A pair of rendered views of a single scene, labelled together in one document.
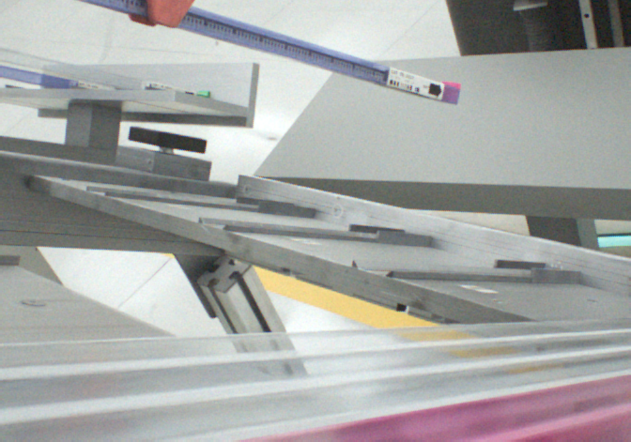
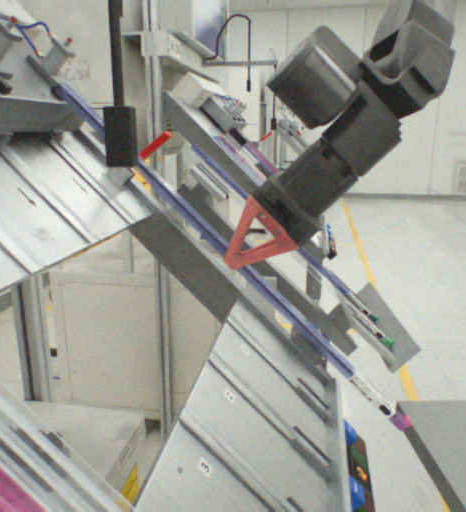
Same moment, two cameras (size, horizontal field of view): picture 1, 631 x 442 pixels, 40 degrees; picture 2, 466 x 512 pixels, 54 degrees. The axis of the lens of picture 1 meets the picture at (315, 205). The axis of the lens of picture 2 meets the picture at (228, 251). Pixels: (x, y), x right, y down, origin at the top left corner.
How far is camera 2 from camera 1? 0.32 m
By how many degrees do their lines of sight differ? 47
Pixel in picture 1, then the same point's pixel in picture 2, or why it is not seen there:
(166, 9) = (230, 260)
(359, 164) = (440, 445)
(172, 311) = (386, 444)
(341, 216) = (329, 430)
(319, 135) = (449, 416)
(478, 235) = (338, 496)
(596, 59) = not seen: outside the picture
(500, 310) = (156, 463)
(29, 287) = not seen: outside the picture
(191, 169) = (310, 353)
